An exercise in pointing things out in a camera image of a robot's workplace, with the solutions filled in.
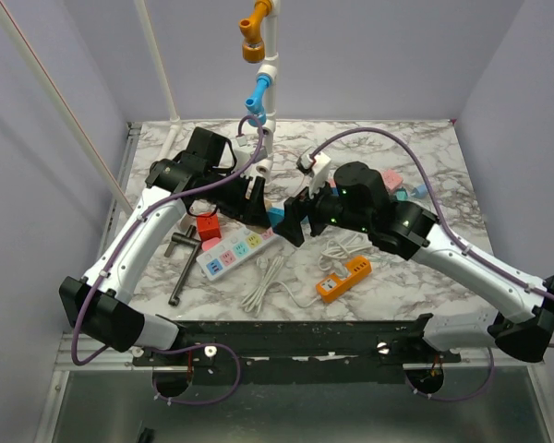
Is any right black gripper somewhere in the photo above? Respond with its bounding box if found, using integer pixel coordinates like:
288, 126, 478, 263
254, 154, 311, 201
271, 170, 371, 246

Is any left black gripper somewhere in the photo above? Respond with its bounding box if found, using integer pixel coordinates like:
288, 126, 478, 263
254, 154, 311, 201
205, 167, 271, 227

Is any light blue plug adapter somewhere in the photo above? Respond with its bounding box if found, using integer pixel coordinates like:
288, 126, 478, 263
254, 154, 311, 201
267, 207, 284, 227

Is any red cube socket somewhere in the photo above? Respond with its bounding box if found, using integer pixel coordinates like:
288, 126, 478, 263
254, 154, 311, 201
197, 215, 222, 242

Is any pink cube socket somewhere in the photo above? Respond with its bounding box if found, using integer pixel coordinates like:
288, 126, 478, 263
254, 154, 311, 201
381, 169, 403, 193

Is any teal cube plug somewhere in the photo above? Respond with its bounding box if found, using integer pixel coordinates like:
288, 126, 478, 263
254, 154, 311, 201
394, 187, 410, 201

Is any small light blue plug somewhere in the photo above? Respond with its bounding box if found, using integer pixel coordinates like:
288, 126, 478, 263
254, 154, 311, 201
411, 184, 429, 199

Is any pink plug adapter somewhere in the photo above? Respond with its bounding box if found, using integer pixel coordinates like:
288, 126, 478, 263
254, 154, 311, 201
201, 237, 222, 251

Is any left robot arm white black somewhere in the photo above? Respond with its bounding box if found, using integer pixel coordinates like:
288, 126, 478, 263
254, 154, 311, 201
59, 127, 271, 365

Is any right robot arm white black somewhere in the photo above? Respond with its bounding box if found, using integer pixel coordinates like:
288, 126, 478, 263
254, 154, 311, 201
274, 162, 554, 363

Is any white plug adapter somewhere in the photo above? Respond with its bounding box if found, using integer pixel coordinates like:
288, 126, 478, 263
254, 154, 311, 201
176, 214, 195, 232

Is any white long power strip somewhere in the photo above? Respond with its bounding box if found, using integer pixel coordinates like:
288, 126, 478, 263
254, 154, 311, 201
196, 227, 280, 281

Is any orange power strip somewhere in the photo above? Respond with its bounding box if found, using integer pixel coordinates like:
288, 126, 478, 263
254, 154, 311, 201
316, 256, 372, 304

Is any blue valve fitting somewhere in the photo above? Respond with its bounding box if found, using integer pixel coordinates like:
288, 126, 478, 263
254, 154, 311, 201
245, 74, 272, 125

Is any orange valve fitting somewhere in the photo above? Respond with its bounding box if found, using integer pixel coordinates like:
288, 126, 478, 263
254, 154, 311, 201
239, 0, 272, 64

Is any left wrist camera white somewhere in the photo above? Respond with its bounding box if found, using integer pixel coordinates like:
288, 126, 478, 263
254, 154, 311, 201
233, 135, 257, 178

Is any dark metal T-handle tool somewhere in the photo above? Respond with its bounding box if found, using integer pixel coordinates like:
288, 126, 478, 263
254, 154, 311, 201
163, 232, 202, 306

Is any black mounting rail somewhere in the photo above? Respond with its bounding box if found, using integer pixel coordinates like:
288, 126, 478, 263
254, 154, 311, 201
133, 314, 461, 386

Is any white PVC pipe frame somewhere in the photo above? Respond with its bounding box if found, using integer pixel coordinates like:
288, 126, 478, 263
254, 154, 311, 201
0, 0, 283, 223

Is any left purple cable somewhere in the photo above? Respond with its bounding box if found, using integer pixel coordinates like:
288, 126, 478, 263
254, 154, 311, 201
69, 114, 268, 407

